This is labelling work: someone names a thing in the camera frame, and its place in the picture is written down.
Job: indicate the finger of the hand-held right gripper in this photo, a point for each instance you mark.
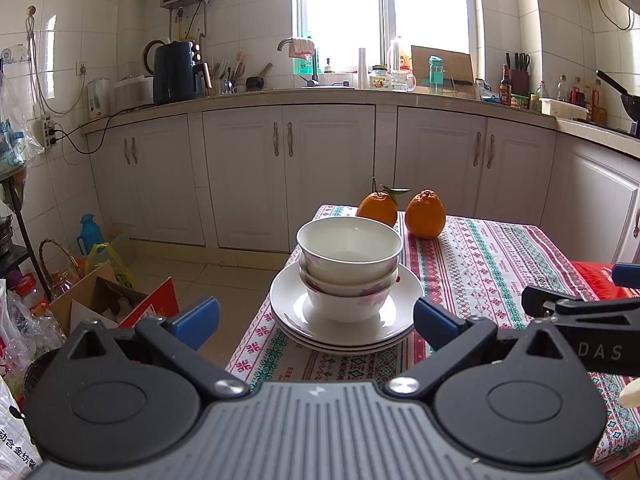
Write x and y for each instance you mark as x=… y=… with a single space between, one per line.
x=627 y=275
x=575 y=305

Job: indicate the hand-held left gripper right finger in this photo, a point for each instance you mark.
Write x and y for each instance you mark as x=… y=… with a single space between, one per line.
x=434 y=321

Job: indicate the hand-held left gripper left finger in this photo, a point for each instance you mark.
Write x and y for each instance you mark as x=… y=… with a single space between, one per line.
x=197 y=320

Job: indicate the white plate with fruit print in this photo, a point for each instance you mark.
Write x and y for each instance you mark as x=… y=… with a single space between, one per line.
x=350 y=343
x=402 y=305
x=350 y=349

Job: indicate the person's right hand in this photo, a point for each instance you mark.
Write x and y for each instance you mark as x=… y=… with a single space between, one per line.
x=632 y=395

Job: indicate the red snack box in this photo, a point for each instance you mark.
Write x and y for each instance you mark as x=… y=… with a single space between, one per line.
x=595 y=277

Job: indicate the red cardboard box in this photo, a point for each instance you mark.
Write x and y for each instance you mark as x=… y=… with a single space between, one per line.
x=150 y=305

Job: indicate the patterned tablecloth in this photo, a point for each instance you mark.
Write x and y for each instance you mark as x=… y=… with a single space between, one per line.
x=490 y=270

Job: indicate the yellow plastic bag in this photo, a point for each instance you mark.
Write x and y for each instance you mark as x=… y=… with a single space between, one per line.
x=107 y=265

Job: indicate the bumpy orange without leaf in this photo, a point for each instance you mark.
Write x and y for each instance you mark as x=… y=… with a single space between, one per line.
x=425 y=215

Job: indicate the orange with green leaf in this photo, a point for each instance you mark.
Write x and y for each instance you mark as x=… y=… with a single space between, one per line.
x=377 y=207

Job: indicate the teal thermos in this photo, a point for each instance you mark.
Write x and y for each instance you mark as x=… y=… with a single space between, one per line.
x=88 y=235

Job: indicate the black wok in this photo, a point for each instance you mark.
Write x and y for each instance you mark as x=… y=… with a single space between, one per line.
x=630 y=105

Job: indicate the white plastic tray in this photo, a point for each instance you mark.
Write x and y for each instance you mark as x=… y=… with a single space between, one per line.
x=565 y=108

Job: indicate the black metal rack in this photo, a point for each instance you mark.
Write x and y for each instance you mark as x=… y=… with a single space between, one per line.
x=20 y=255

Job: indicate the white kitchen cabinets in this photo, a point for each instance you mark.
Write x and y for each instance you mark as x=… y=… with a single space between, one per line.
x=325 y=160

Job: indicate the clear glass bottle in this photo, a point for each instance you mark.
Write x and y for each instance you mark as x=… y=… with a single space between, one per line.
x=562 y=90

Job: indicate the small white bottle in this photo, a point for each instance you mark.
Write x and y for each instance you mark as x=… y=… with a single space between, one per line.
x=543 y=90

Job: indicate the green packet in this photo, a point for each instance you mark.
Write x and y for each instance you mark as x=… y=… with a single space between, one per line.
x=520 y=102

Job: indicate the white printed bag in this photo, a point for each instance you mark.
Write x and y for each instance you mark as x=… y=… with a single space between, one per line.
x=15 y=435

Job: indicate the dark soy sauce bottle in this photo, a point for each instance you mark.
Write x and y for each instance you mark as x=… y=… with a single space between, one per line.
x=505 y=90

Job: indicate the dark red knife block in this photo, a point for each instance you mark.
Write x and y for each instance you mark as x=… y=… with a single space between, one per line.
x=519 y=77

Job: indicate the white rice cooker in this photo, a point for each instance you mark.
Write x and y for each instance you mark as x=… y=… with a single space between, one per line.
x=132 y=92

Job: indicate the white power strip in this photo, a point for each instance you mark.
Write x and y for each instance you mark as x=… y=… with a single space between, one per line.
x=49 y=132

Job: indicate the kitchen countertop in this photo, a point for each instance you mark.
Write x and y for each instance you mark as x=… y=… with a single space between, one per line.
x=350 y=96

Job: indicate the white electric jug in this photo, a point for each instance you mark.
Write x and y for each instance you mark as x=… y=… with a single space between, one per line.
x=99 y=100

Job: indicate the clear glass mug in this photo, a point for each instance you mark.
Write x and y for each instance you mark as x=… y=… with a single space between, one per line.
x=402 y=81

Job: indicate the teal water bottle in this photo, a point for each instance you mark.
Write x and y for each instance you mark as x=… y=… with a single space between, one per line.
x=435 y=77

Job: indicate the utensil holder with utensils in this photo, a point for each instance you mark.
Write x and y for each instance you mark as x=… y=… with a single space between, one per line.
x=225 y=77

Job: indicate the small black pot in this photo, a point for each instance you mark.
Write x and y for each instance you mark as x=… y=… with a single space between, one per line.
x=257 y=82

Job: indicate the dark blue air fryer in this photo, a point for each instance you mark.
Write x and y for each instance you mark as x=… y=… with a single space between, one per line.
x=177 y=72

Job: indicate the printed glass jar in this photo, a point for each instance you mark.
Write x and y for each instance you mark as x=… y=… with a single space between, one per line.
x=380 y=78

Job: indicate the wooden cutting board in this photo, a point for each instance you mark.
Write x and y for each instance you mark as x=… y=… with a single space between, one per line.
x=457 y=70

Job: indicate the stack of white plastic cups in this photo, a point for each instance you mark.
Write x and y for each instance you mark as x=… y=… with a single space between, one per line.
x=363 y=67

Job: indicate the hanging plastic bag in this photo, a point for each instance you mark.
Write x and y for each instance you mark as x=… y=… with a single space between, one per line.
x=12 y=130

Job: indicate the black kettle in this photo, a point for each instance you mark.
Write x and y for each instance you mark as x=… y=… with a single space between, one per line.
x=148 y=57

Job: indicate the clear plastic oil bottle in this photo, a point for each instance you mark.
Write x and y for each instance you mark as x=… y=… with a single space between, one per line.
x=396 y=55

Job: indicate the green dish soap bottle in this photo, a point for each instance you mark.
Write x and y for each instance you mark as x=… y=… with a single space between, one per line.
x=302 y=65

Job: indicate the metal faucet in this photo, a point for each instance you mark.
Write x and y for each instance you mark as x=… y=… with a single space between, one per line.
x=312 y=67

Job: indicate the pink cloth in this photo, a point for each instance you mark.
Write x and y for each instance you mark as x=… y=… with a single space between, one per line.
x=301 y=48

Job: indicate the window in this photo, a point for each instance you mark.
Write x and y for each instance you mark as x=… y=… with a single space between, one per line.
x=340 y=10

